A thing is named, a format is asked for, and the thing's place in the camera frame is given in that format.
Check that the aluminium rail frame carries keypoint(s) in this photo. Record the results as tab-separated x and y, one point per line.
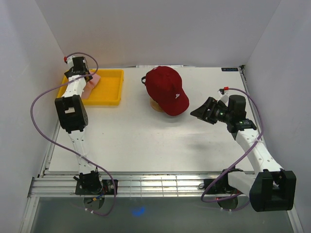
160	162

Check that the pink cap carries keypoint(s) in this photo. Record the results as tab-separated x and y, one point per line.
90	86

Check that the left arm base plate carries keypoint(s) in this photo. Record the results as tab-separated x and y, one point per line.
108	188

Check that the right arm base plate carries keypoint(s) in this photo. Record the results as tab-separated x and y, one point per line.
220	187

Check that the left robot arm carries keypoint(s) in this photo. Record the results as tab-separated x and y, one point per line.
73	119

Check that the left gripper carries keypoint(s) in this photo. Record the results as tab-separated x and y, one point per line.
67	73

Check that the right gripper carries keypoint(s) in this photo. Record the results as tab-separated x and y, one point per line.
201	113

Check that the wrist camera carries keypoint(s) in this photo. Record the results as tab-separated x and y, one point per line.
69	61
223	93

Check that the red LA cap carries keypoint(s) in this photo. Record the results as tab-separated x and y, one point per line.
164	86

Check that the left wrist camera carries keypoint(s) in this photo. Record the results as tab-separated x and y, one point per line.
69	61

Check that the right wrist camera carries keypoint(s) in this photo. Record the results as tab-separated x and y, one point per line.
223	93

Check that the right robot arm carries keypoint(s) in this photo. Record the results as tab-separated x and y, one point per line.
273	188

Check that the wooden hat stand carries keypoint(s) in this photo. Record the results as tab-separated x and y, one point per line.
155	106

